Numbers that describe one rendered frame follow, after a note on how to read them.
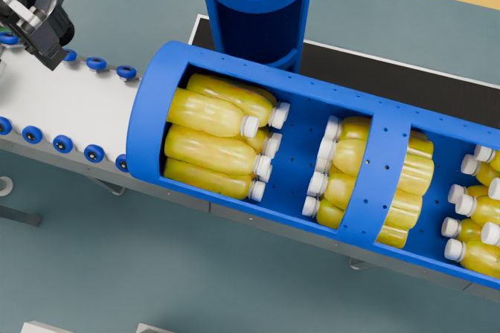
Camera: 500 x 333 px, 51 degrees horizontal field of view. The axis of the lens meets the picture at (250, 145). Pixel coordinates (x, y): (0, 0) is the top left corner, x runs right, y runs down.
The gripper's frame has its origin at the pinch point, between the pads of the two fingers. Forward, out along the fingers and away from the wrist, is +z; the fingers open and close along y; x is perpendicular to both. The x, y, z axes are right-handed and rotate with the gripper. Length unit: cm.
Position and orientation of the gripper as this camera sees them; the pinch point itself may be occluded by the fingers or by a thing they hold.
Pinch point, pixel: (45, 47)
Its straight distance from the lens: 70.6
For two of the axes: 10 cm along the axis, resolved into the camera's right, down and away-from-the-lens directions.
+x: -5.9, 7.8, -1.9
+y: -8.0, -5.7, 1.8
